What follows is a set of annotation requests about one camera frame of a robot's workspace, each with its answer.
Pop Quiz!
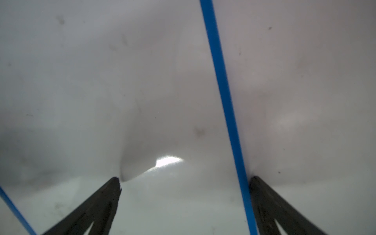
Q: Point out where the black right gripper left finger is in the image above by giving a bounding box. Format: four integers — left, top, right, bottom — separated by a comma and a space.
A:
44, 177, 121, 235

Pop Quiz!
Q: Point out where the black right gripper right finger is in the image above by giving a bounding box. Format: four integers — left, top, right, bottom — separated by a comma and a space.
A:
249, 176, 325, 235

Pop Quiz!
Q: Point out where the blue-framed whiteboard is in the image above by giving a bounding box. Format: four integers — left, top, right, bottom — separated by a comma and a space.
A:
1, 1, 249, 235

